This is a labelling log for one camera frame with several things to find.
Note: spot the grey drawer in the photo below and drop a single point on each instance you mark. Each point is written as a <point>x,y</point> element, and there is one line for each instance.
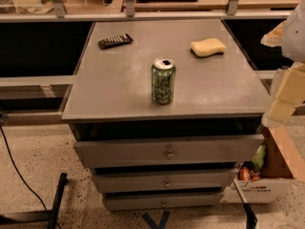
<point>167,151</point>
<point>143,202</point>
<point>162,181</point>

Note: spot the black tool handle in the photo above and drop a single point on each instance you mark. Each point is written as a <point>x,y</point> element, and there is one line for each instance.
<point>251,219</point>

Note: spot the chocolate rxbar wrapper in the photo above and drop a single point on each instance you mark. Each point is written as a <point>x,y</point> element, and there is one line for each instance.
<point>114,41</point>

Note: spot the middle grey drawer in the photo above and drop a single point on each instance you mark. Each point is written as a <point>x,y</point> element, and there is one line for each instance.
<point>162,181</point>

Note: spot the yellow sponge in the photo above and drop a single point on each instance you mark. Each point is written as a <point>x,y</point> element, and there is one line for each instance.
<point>208,47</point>

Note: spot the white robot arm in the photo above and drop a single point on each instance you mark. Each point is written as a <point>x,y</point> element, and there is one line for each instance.
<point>293,37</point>

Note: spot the grey drawer cabinet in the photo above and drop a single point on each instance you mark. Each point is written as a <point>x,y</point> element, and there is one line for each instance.
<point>111,97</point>

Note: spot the green snack bag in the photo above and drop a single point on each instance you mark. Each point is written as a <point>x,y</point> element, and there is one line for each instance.
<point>258,158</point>

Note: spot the bottom grey drawer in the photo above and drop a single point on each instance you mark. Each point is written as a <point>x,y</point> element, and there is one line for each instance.
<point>143,202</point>

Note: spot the green soda can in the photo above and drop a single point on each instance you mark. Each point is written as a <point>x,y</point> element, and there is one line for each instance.
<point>163,76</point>

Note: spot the top grey drawer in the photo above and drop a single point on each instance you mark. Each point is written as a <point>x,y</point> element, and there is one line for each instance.
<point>167,151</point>

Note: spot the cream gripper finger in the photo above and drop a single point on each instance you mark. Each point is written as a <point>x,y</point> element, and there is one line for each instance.
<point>273,38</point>
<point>287,94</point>

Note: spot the cardboard box with snacks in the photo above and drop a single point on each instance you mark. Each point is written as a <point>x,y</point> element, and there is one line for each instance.
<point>283,166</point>

